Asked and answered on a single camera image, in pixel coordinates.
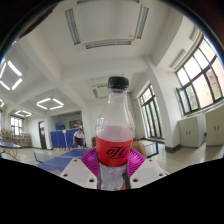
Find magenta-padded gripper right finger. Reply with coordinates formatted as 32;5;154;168
127;148;168;190

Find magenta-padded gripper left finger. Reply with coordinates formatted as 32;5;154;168
59;147;100;190

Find clear red-labelled drink bottle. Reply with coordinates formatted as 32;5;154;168
95;76;136;192

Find person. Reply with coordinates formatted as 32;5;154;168
72;128;86;148

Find blue partition boards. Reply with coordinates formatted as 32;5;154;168
49;128;81;149

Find dark door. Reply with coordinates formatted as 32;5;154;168
37;120;47;150

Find black-framed glass door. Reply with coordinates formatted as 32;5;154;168
138;84;164;139

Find beige two-door cabinet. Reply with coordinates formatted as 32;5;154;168
203;106;224;148
177;113;207;149

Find bookshelf unit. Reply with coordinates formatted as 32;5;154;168
0;128;33;148

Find blue red-legged table tennis table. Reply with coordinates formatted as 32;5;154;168
0;139;22;161

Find ceiling lights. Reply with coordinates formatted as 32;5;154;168
0;59;66;118

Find black-framed wide window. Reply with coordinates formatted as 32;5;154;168
174;36;224;116

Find framed wall picture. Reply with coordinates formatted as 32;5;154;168
68;119;83;129

